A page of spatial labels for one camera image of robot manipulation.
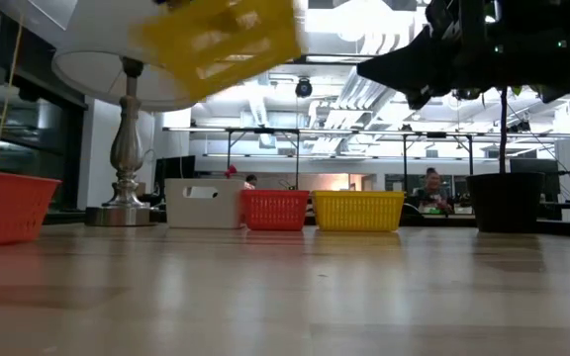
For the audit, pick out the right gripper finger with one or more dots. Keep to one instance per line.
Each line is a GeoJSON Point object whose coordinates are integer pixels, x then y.
{"type": "Point", "coordinates": [404, 52]}
{"type": "Point", "coordinates": [408, 76]}

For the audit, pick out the yellow plastic basket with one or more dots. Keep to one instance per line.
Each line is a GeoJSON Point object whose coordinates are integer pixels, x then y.
{"type": "Point", "coordinates": [358, 215]}
{"type": "Point", "coordinates": [358, 193]}
{"type": "Point", "coordinates": [225, 44]}

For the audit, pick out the red plastic basket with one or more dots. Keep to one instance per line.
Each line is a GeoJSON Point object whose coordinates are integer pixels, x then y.
{"type": "Point", "coordinates": [275, 212]}
{"type": "Point", "coordinates": [8, 207]}
{"type": "Point", "coordinates": [275, 192]}

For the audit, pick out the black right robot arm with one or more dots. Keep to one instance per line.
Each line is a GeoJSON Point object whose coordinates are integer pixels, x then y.
{"type": "Point", "coordinates": [537, 25]}

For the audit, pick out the person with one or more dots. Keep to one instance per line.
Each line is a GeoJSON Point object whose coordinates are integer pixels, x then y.
{"type": "Point", "coordinates": [251, 182]}
{"type": "Point", "coordinates": [432, 190]}

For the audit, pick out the black monitor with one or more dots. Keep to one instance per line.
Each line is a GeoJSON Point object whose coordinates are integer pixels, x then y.
{"type": "Point", "coordinates": [176, 173]}
{"type": "Point", "coordinates": [527, 165]}

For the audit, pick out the green potted plant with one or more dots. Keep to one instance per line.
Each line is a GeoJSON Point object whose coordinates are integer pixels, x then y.
{"type": "Point", "coordinates": [505, 203]}

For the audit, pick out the small red object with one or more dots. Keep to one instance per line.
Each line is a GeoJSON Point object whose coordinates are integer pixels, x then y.
{"type": "Point", "coordinates": [230, 171]}

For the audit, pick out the white plastic basket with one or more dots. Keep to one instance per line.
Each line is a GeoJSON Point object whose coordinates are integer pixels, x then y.
{"type": "Point", "coordinates": [206, 212]}

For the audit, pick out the white shade table lamp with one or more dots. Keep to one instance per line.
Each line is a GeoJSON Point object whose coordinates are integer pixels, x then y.
{"type": "Point", "coordinates": [125, 143]}

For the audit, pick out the black workstation frame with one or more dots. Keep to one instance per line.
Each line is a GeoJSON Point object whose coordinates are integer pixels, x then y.
{"type": "Point", "coordinates": [405, 153]}
{"type": "Point", "coordinates": [297, 158]}

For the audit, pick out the black round hanging camera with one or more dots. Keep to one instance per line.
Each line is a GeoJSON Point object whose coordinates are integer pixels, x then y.
{"type": "Point", "coordinates": [304, 88]}

